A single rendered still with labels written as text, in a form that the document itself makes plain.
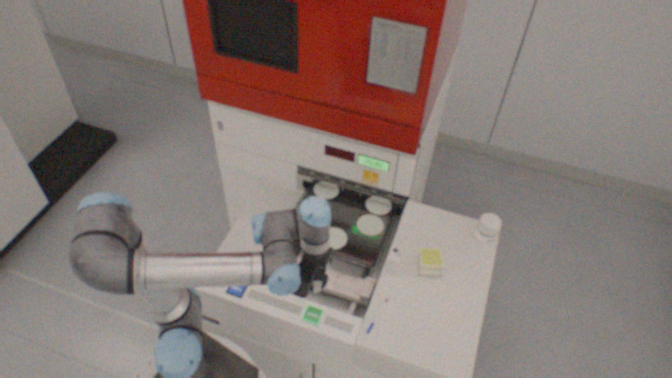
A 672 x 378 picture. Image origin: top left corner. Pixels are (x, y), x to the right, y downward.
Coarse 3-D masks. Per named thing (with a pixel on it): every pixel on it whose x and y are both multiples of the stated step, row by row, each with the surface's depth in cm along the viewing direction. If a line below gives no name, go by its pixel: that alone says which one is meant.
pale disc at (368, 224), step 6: (366, 216) 196; (372, 216) 196; (360, 222) 194; (366, 222) 194; (372, 222) 194; (378, 222) 194; (360, 228) 192; (366, 228) 192; (372, 228) 192; (378, 228) 192; (366, 234) 190; (372, 234) 190
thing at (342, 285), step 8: (328, 272) 181; (336, 272) 181; (336, 280) 179; (344, 280) 179; (352, 280) 179; (360, 280) 179; (328, 288) 176; (336, 288) 177; (344, 288) 177; (352, 288) 177; (360, 288) 177; (344, 296) 176; (352, 296) 175; (368, 304) 174
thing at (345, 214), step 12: (312, 192) 204; (336, 204) 200; (348, 204) 200; (360, 204) 200; (336, 216) 196; (348, 216) 196; (360, 216) 196; (384, 216) 196; (348, 228) 192; (384, 228) 192; (300, 240) 188; (348, 240) 188; (360, 240) 188; (372, 240) 188; (336, 252) 184; (348, 252) 184; (360, 252) 185; (372, 252) 185; (372, 264) 181
